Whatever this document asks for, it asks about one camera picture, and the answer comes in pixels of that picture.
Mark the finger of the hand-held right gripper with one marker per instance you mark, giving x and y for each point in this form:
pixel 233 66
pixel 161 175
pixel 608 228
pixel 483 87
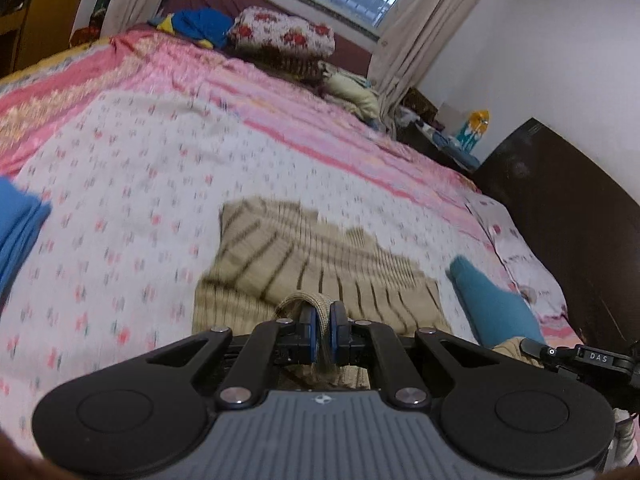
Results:
pixel 542 350

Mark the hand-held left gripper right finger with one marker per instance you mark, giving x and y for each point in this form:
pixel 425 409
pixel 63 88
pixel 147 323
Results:
pixel 334 332

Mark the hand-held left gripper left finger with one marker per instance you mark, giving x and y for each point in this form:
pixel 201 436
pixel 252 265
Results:
pixel 311 332

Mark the beige striped ribbed sweater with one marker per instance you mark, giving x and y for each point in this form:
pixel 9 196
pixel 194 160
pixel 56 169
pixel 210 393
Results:
pixel 310 255

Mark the teal blue garment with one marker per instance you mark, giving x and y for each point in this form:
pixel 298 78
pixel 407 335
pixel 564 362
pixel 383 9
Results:
pixel 492 300

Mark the white pink print pillow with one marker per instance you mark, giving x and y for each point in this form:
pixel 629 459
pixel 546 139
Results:
pixel 520 260

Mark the dark wooden headboard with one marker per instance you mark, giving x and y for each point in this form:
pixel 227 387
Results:
pixel 565 210

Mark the dark nightstand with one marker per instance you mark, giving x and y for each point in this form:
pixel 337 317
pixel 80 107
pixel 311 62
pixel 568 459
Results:
pixel 430 145

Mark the dark blue cloth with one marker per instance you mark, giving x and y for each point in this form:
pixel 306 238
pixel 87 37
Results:
pixel 457 152

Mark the white cherry print bed sheet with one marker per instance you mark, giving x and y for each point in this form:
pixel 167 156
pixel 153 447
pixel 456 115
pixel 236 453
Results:
pixel 125 200

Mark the yellow blue toy bottle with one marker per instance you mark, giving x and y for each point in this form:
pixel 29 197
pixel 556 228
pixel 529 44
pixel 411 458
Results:
pixel 476 130

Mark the brown handbag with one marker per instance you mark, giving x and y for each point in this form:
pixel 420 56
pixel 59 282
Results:
pixel 420 107

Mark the cream pillow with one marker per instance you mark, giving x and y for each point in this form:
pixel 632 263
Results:
pixel 352 90

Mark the brown checkered cushion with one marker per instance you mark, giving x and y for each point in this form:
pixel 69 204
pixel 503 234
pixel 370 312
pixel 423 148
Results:
pixel 285 62

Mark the pink patterned blanket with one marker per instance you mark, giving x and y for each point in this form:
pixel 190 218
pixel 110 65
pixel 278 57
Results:
pixel 175 65

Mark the red floral pillow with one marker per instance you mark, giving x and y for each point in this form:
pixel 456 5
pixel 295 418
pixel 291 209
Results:
pixel 290 32

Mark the folded blue knit garment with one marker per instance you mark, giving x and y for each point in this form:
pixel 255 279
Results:
pixel 17 230

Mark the blue and yellow cloth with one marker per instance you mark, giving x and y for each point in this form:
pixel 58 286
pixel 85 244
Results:
pixel 205 25

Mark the wooden desk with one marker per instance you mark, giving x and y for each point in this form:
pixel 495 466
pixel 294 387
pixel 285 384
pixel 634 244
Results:
pixel 45 20

